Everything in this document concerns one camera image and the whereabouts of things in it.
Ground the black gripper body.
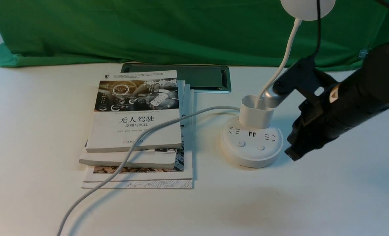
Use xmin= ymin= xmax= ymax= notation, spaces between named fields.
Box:
xmin=287 ymin=84 xmax=362 ymax=151

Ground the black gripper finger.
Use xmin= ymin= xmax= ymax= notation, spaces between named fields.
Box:
xmin=284 ymin=145 xmax=308 ymax=161

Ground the white desk lamp with sockets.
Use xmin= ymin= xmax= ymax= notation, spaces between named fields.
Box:
xmin=220 ymin=0 xmax=335 ymax=168

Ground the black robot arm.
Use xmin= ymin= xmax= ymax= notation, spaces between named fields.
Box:
xmin=273 ymin=42 xmax=389 ymax=161

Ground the metal binder clip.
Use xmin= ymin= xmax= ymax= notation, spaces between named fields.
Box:
xmin=358 ymin=49 xmax=371 ymax=60

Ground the green backdrop cloth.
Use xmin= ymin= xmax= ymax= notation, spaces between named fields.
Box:
xmin=0 ymin=0 xmax=389 ymax=71

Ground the bottom book circuit pattern cover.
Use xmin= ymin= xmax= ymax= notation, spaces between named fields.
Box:
xmin=101 ymin=179 xmax=193 ymax=189

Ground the top book autonomous driving cover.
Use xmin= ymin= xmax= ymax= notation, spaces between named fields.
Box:
xmin=86 ymin=70 xmax=184 ymax=153

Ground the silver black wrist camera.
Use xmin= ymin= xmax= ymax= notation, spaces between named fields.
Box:
xmin=264 ymin=56 xmax=338 ymax=108

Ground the black camera cable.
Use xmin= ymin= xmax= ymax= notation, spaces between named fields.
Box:
xmin=313 ymin=0 xmax=322 ymax=59

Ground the white lamp power cable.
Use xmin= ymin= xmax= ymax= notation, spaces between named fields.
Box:
xmin=57 ymin=106 xmax=240 ymax=236

